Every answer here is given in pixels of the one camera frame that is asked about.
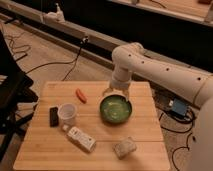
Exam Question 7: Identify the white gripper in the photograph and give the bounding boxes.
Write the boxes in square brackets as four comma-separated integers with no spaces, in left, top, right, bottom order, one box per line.
[102,76,131,101]

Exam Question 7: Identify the black eraser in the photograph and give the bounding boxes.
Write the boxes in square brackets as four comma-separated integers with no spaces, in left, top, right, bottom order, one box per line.
[49,107,59,127]

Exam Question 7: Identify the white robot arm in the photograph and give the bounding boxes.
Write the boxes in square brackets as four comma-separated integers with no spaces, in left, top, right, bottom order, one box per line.
[103,42,213,171]

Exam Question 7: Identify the green bowl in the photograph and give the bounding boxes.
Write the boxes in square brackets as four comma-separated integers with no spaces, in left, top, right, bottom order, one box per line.
[99,95,132,124]

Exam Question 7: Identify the orange carrot toy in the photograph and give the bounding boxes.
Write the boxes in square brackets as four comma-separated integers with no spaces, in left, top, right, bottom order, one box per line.
[75,89,87,104]

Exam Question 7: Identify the white plastic cup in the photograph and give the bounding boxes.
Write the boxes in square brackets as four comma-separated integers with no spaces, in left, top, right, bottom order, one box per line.
[57,103,76,126]

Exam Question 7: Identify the white carton box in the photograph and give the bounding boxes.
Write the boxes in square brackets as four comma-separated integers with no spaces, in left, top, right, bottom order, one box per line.
[62,124,96,153]

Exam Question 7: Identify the blue electronic box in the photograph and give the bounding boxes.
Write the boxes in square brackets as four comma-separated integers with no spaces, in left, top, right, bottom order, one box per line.
[169,99,188,118]

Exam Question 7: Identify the black chair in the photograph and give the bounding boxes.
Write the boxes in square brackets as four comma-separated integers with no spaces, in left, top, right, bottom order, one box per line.
[0,31,38,162]

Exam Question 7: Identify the black floor cable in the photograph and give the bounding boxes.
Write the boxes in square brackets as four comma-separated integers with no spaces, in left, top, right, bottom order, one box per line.
[24,35,90,82]

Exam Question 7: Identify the black cables near box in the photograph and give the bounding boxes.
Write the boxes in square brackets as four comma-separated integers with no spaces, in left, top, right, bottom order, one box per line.
[156,106,201,171]

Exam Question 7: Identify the white object on rail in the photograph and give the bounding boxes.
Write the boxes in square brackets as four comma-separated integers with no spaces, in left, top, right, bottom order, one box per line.
[44,3,65,23]

